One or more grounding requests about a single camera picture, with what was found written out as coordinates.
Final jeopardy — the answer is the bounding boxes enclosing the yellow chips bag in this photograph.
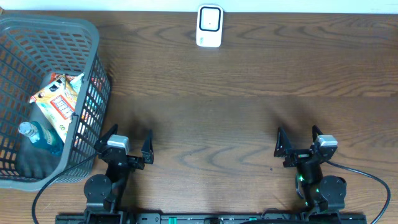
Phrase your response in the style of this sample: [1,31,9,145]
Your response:
[29,77,78,142]

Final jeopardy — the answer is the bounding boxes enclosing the grey plastic shopping basket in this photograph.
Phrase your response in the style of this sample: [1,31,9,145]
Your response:
[1,14,110,191]

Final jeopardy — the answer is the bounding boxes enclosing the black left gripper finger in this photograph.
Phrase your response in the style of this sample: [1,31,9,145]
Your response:
[94,124,118,152]
[141,129,154,164]

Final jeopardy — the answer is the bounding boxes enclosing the teal tissue pack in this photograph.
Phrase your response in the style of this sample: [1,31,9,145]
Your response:
[70,73,85,93]

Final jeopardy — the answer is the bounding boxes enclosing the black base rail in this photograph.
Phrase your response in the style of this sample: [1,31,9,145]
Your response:
[55,210,367,224]

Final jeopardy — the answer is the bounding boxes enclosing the blue mouthwash bottle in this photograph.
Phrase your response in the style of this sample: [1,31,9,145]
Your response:
[18,121,63,156]

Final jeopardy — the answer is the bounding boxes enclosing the red brown snack bar wrapper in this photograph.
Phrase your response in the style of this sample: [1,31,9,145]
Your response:
[49,73,76,83]

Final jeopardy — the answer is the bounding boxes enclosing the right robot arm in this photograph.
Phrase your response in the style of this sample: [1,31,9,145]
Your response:
[274,125,346,217]

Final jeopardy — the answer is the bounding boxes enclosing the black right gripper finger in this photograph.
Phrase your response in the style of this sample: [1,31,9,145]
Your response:
[274,127,292,157]
[312,125,323,143]

